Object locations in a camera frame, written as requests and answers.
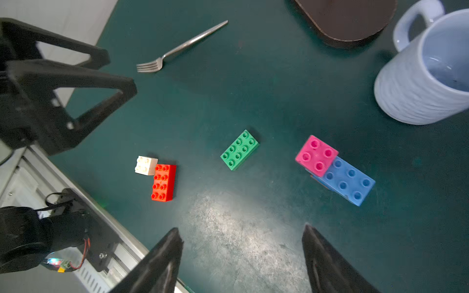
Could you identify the light blue mug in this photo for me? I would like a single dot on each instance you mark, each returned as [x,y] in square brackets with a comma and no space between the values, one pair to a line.
[428,80]

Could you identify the bronze scroll cup stand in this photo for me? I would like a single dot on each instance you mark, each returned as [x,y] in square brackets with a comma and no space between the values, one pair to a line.
[347,24]

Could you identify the green lego brick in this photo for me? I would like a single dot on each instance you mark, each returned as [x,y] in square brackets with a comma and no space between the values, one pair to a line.
[239,150]

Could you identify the cream square lego brick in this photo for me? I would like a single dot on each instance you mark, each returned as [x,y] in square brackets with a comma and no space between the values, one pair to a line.
[146,165]

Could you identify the silver fork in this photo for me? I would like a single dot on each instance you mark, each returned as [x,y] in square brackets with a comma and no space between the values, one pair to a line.
[157,65]

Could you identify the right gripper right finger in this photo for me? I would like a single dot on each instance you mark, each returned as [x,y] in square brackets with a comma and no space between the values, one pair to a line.
[328,271]

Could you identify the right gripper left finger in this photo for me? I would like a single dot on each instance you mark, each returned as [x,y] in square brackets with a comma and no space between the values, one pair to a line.
[158,271]

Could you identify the red lego brick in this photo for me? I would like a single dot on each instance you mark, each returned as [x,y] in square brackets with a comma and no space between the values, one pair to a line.
[164,181]

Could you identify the light blue long lego brick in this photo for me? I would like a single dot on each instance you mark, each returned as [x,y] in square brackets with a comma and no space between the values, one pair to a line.
[346,180]

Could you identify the pink square lego brick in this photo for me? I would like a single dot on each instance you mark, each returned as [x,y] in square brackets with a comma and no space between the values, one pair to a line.
[316,156]

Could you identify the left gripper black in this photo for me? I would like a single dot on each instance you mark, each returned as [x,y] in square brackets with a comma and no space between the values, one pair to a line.
[52,104]

